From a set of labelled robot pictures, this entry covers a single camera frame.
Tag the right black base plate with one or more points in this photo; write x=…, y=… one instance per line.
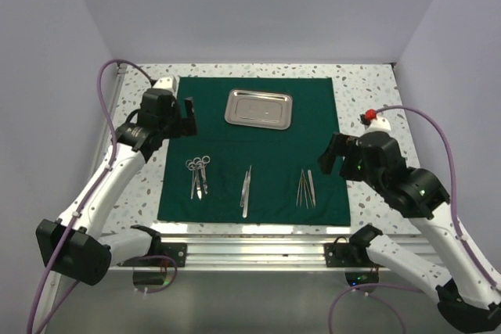
x=342, y=254

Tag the aluminium mounting rail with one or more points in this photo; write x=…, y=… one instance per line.
x=291, y=252

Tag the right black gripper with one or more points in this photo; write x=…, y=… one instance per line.
x=338, y=145

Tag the steel scissors small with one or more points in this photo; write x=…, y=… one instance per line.
x=201, y=175

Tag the steel scalpel handle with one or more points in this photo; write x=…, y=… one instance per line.
x=245, y=207
x=244, y=189

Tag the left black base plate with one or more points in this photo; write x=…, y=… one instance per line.
x=177, y=251

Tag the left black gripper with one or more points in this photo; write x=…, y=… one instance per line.
x=186, y=124

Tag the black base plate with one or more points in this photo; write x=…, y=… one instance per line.
x=342, y=254
x=177, y=251

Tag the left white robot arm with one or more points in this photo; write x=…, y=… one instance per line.
x=73, y=244

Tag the green surgical cloth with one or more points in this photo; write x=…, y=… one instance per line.
x=276, y=157

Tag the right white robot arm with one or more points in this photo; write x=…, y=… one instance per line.
x=463, y=295

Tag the steel scissors large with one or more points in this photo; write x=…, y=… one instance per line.
x=192, y=166

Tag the steel instrument tray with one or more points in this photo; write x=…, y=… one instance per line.
x=266, y=110

